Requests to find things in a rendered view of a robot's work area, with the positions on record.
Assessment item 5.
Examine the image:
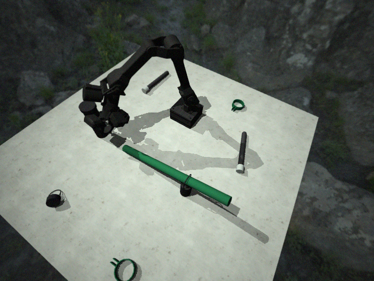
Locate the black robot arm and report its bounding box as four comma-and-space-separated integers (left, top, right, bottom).
82, 34, 200, 128

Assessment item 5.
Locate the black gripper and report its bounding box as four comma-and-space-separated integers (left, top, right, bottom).
84, 102, 128, 135

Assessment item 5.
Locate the green pipe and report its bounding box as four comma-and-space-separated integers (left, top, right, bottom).
122, 145, 232, 207

